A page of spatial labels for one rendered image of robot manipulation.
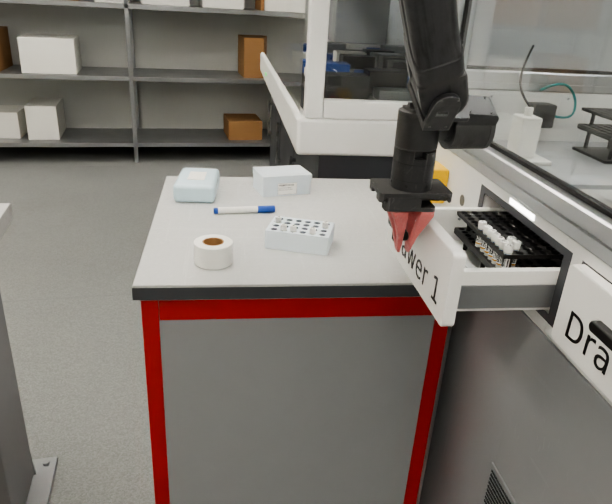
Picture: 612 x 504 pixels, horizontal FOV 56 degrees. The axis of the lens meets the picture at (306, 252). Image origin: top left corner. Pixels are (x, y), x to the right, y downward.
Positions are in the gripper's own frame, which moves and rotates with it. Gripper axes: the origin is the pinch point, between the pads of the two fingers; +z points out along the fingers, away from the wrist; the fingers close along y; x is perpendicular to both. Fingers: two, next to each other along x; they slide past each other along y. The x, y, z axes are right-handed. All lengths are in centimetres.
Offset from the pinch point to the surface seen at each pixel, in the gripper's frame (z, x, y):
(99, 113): 70, 402, -128
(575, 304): 0.4, -16.9, 17.3
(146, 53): 24, 407, -89
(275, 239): 11.3, 27.3, -16.3
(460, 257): -3.5, -11.2, 4.0
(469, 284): 1.5, -9.4, 6.8
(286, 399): 38.9, 13.5, -14.5
